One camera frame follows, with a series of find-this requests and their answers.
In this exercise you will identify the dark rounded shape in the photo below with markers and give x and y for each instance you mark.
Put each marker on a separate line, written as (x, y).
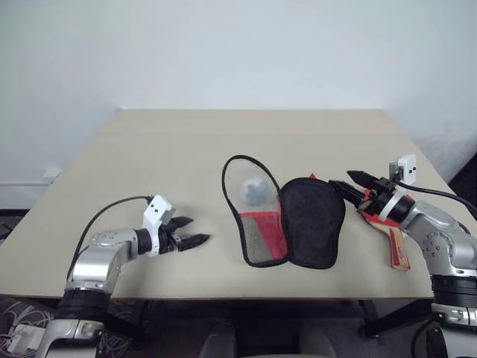
(220, 341)

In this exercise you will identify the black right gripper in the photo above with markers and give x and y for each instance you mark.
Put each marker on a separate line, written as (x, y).
(380, 194)

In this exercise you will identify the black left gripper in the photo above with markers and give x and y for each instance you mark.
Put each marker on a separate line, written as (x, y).
(168, 238)

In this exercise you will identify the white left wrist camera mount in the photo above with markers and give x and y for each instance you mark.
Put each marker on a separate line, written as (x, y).
(156, 209)

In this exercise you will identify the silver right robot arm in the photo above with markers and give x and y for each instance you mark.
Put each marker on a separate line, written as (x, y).
(439, 233)

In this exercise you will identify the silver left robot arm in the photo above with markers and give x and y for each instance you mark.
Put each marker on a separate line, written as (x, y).
(95, 257)

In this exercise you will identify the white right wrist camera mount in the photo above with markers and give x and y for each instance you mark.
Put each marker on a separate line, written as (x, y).
(408, 168)

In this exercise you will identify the black paddle case clear flap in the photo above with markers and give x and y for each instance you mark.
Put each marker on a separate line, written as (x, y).
(313, 223)

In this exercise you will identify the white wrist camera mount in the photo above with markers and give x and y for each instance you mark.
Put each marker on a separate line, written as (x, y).
(156, 209)
(408, 168)

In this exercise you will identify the white wall socket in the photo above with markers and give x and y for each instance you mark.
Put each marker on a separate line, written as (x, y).
(51, 175)

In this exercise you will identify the red zipper pull tab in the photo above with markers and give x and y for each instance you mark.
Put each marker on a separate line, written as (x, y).
(313, 175)

